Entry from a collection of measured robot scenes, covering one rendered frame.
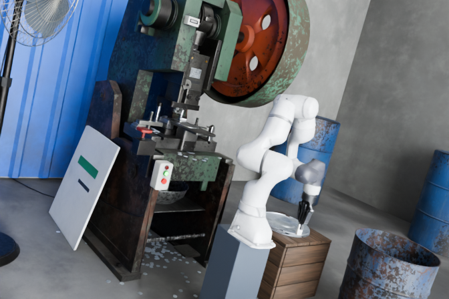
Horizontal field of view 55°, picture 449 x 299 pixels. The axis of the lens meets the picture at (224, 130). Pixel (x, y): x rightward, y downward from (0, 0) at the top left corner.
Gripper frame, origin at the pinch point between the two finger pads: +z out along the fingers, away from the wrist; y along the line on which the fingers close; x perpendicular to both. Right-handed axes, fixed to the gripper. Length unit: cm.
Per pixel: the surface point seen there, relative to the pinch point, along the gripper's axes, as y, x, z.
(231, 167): -28.6, -35.3, -20.4
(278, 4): -38, -28, -114
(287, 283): 6.3, -2.0, 28.7
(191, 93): -36, -66, -56
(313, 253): 1.5, 11.7, 12.3
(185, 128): -26, -67, -38
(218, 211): -28.0, -36.6, 6.4
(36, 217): -71, -131, 40
